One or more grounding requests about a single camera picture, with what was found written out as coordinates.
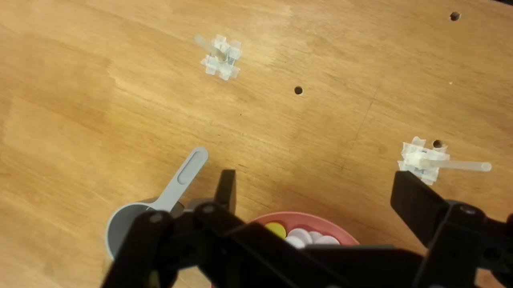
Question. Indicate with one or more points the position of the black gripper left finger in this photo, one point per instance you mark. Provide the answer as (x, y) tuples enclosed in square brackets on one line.
[(160, 250)]

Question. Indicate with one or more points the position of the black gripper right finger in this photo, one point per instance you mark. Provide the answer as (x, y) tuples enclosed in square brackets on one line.
[(458, 246)]

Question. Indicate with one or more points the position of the grey measuring cup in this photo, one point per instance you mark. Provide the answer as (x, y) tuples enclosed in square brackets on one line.
[(184, 177)]

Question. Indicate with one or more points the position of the yellow white candy pile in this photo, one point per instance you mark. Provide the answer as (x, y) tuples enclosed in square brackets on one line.
[(299, 238)]

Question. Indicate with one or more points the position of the pink bowl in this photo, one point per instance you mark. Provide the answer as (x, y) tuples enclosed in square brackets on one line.
[(341, 233)]

